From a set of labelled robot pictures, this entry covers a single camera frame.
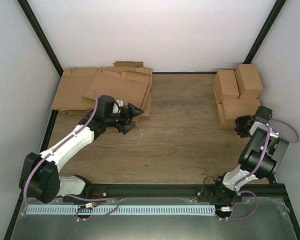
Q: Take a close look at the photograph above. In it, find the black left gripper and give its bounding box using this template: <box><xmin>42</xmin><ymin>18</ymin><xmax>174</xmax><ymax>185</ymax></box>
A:
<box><xmin>105</xmin><ymin>103</ymin><xmax>145</xmax><ymax>135</ymax></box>

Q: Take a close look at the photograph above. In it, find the brown cardboard box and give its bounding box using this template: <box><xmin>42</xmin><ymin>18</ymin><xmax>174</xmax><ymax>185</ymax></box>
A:
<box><xmin>221</xmin><ymin>99</ymin><xmax>262</xmax><ymax>121</ymax></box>

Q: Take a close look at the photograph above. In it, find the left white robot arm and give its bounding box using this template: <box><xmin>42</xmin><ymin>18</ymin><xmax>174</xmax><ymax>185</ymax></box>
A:
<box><xmin>19</xmin><ymin>95</ymin><xmax>144</xmax><ymax>204</ymax></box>

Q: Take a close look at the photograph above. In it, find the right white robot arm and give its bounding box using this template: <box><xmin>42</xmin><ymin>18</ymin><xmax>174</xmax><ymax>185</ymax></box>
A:
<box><xmin>211</xmin><ymin>106</ymin><xmax>290</xmax><ymax>202</ymax></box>

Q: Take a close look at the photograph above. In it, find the folded cardboard box front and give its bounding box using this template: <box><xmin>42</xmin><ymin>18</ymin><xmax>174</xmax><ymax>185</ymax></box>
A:
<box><xmin>217</xmin><ymin>104</ymin><xmax>236</xmax><ymax>129</ymax></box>

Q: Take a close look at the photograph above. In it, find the folded cardboard box back right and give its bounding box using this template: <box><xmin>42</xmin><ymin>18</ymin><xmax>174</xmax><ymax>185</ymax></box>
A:
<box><xmin>235</xmin><ymin>64</ymin><xmax>264</xmax><ymax>99</ymax></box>

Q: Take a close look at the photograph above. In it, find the folded cardboard box back left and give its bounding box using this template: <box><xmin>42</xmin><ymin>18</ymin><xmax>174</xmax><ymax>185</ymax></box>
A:
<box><xmin>212</xmin><ymin>69</ymin><xmax>240</xmax><ymax>104</ymax></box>

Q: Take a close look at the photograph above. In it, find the stack of flat cardboard sheets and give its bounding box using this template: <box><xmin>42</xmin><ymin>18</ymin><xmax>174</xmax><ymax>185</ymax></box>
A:
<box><xmin>51</xmin><ymin>61</ymin><xmax>153</xmax><ymax>117</ymax></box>

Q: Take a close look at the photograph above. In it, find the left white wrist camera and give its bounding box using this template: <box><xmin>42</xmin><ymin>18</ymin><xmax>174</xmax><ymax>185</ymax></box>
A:
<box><xmin>112</xmin><ymin>99</ymin><xmax>124</xmax><ymax>114</ymax></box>

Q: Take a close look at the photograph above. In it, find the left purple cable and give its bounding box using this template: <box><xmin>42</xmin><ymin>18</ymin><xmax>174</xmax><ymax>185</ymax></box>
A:
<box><xmin>22</xmin><ymin>89</ymin><xmax>100</xmax><ymax>204</ymax></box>

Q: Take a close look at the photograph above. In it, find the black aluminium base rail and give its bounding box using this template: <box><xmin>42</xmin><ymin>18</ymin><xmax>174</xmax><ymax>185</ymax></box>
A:
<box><xmin>41</xmin><ymin>183</ymin><xmax>288</xmax><ymax>203</ymax></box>

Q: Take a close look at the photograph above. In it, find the right black frame post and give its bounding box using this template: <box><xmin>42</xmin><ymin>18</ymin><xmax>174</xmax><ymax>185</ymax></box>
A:
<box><xmin>243</xmin><ymin>0</ymin><xmax>287</xmax><ymax>64</ymax></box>

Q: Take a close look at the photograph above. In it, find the black frame post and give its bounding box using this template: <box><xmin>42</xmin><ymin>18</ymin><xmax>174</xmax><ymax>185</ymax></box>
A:
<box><xmin>17</xmin><ymin>0</ymin><xmax>64</xmax><ymax>77</ymax></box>
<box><xmin>243</xmin><ymin>0</ymin><xmax>287</xmax><ymax>64</ymax></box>

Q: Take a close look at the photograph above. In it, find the light blue slotted cable duct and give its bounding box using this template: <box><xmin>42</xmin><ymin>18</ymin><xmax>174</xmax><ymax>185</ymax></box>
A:
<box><xmin>25</xmin><ymin>205</ymin><xmax>216</xmax><ymax>216</ymax></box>

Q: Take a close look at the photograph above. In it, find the left black frame post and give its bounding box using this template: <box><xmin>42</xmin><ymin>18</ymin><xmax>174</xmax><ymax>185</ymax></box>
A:
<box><xmin>17</xmin><ymin>0</ymin><xmax>64</xmax><ymax>77</ymax></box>

